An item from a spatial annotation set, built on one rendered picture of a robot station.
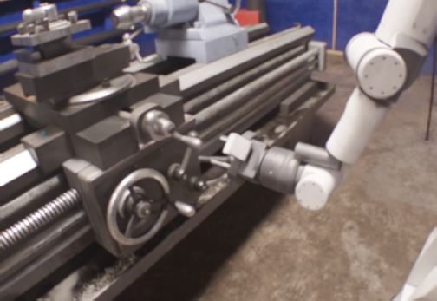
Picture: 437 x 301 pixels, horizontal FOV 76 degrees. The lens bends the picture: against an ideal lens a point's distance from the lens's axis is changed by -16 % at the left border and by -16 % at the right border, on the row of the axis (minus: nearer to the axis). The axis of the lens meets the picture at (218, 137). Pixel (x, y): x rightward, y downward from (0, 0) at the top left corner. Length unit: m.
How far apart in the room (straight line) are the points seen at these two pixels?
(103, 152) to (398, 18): 0.66
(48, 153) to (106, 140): 0.17
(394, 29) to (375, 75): 0.08
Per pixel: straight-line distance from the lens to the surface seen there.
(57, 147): 0.88
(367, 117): 0.56
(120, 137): 0.80
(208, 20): 1.46
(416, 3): 0.53
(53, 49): 0.87
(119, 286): 1.02
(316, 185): 0.60
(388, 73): 0.51
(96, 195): 0.82
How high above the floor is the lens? 1.20
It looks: 28 degrees down
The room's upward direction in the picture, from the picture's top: 5 degrees counter-clockwise
